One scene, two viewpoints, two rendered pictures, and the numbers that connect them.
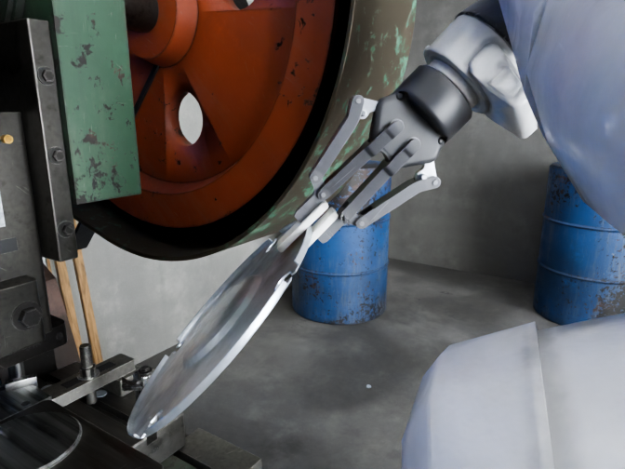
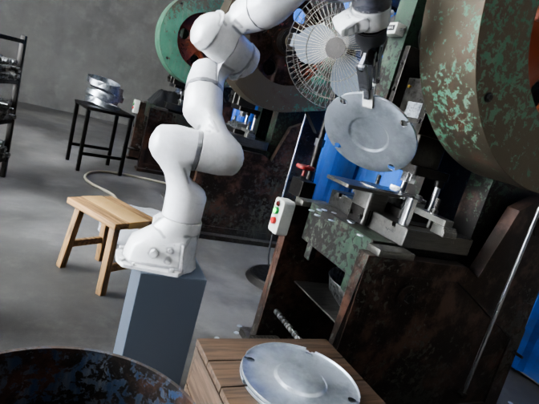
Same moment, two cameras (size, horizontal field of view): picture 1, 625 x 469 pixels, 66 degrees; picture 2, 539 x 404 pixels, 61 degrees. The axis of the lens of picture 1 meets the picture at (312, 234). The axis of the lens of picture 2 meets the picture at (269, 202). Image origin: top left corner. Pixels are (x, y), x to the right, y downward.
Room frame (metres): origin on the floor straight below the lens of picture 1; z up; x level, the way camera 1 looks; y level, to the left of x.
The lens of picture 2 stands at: (0.96, -1.20, 0.95)
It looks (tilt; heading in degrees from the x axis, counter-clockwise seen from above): 12 degrees down; 119
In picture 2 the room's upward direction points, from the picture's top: 16 degrees clockwise
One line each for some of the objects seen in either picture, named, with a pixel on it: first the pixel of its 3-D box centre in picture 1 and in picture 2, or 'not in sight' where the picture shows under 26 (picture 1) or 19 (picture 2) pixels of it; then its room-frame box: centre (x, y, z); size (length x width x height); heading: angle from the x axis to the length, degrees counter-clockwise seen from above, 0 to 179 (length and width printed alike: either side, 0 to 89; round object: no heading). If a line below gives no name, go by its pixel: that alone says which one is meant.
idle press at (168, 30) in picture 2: not in sight; (210, 95); (-2.20, 2.62, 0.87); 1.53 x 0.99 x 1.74; 60
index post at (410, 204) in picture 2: (147, 395); (407, 210); (0.65, 0.25, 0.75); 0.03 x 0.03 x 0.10; 57
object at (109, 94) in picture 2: not in sight; (100, 123); (-2.38, 1.48, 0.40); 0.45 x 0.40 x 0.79; 159
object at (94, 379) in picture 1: (93, 371); (435, 214); (0.71, 0.36, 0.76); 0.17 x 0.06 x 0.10; 147
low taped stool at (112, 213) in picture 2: not in sight; (106, 243); (-0.56, 0.17, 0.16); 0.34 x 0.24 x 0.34; 179
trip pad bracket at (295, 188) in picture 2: not in sight; (298, 199); (0.18, 0.43, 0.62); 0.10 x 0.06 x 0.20; 147
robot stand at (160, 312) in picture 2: not in sight; (153, 333); (0.17, -0.24, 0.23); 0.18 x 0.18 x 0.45; 52
